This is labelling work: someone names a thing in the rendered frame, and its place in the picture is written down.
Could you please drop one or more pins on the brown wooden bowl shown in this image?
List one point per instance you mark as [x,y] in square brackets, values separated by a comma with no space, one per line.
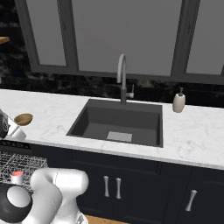
[23,119]

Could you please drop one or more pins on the dark grey sink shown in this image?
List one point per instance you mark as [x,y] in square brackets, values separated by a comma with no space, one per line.
[116,122]

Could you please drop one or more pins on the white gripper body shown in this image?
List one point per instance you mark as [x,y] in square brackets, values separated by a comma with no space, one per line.
[16,132]

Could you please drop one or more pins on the dark cupboard door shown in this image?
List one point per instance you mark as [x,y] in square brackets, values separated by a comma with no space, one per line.
[143,201]
[93,192]
[207,201]

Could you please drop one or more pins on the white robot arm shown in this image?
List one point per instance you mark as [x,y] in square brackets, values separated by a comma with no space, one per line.
[49,192]

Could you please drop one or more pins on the dark drawer front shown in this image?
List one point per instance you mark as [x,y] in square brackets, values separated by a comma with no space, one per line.
[192,172]
[113,162]

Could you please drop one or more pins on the grey framed window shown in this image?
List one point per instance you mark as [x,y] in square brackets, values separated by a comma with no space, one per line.
[122,35]

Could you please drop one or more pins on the black dishwasher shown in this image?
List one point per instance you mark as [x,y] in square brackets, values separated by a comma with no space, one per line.
[14,145]

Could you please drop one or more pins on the white cup with red rim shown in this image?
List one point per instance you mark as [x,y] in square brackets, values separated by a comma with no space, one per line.
[17,178]

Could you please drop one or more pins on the grey curved tap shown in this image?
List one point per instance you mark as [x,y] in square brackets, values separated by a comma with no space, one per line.
[123,87]

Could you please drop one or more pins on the cream soap dispenser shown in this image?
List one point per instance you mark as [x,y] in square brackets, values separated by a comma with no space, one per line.
[178,103]

